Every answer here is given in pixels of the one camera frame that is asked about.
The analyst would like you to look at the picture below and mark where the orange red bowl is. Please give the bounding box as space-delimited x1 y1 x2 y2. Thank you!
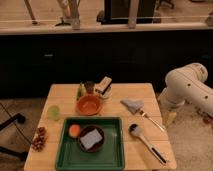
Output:
76 95 102 116

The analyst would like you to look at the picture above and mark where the black chair base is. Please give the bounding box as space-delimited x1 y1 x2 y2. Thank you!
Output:
0 103 28 161

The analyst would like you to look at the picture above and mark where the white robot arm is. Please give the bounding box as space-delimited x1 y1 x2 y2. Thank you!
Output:
158 63 213 117

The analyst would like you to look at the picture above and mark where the brown grape bunch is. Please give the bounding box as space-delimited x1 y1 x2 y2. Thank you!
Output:
32 127 46 151

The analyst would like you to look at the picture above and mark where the orange fruit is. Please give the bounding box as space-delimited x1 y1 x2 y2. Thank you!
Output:
69 124 81 138

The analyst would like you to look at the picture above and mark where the dark brown bowl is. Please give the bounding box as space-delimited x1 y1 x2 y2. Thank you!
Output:
78 125 105 153

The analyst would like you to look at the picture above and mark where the wooden table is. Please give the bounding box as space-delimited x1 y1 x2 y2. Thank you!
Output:
24 83 177 171

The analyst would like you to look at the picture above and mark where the green plastic cup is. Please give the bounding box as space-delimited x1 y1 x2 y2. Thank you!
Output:
47 105 60 121

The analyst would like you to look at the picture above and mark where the white black dish brush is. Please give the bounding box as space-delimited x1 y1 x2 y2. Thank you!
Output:
129 124 167 165

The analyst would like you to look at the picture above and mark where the dark glass cup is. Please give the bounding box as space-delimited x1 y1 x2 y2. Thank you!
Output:
84 81 95 94

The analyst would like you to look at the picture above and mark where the green plastic tray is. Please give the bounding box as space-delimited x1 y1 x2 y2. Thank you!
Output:
55 117 125 171

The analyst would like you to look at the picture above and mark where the blue sponge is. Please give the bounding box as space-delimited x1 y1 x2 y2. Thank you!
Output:
80 129 102 150

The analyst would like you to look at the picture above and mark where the green yellow bottle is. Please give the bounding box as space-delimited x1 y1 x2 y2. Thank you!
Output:
76 82 85 101

